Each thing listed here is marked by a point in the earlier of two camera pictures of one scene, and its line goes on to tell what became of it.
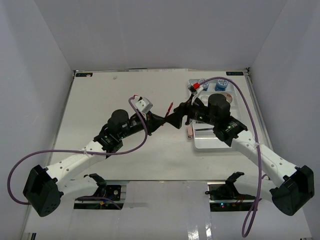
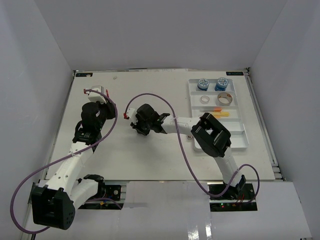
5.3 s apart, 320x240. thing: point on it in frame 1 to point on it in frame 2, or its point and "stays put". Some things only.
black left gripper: x=153 y=122 to x=109 y=107
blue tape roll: x=205 y=85 stays put
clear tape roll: x=205 y=99 stays put
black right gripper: x=176 y=118 to x=137 y=126
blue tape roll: x=221 y=85 stays put
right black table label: x=234 y=73 stays put
